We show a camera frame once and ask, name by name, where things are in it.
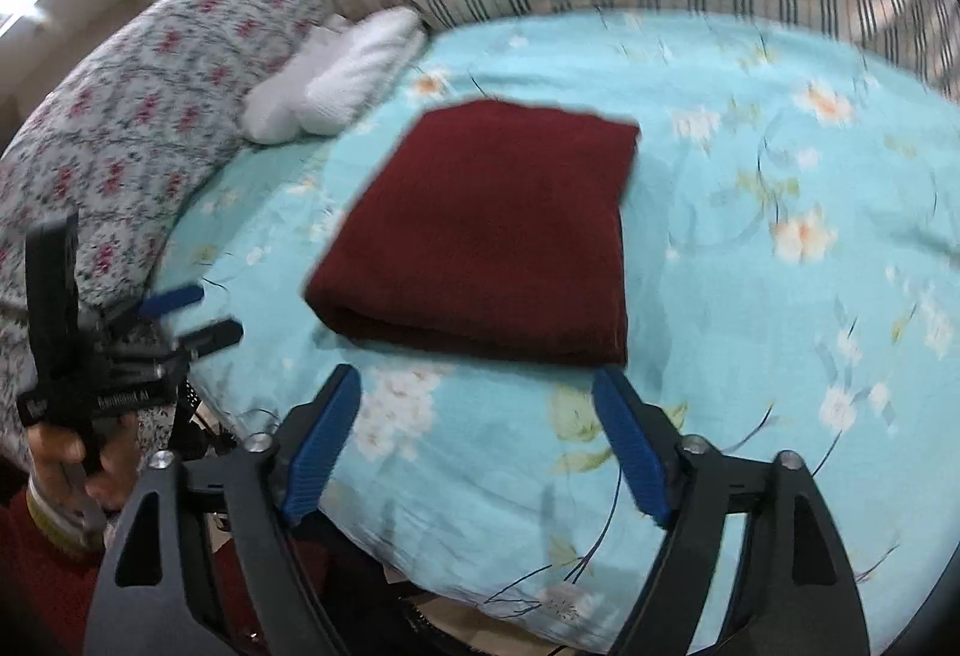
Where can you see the white red-flowered blanket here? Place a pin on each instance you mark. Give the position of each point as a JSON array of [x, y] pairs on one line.
[[150, 123]]

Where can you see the light blue floral bedsheet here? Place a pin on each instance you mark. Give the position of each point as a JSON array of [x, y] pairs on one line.
[[750, 363]]

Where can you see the dark red towel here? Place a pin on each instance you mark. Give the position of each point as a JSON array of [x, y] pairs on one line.
[[487, 228]]

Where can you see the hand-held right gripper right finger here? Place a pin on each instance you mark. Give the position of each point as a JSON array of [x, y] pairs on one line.
[[634, 446]]

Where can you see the person's left hand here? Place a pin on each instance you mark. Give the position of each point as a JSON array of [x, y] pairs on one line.
[[52, 453]]

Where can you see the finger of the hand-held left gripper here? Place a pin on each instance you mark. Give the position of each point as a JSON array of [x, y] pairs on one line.
[[172, 301], [214, 337]]

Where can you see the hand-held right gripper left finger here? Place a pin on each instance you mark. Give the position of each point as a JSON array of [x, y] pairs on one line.
[[322, 446]]

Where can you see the white cloth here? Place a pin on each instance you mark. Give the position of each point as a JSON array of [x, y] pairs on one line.
[[337, 78]]

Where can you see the person's left forearm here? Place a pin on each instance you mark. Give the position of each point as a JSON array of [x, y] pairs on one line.
[[60, 521]]

